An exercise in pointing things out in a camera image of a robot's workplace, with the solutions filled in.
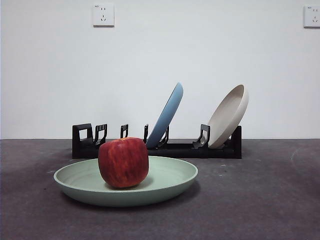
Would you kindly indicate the green plate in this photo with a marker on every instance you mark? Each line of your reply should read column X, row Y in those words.
column 165, row 175

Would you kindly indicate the red apple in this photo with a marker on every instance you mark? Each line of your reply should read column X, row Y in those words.
column 123, row 162

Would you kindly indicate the blue plate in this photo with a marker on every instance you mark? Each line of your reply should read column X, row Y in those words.
column 166, row 115

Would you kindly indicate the beige plate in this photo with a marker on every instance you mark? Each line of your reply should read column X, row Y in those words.
column 227, row 117

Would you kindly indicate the black plate rack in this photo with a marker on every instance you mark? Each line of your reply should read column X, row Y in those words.
column 76, row 147

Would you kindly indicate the white wall socket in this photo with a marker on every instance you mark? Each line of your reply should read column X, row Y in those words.
column 103, row 15
column 312, row 17

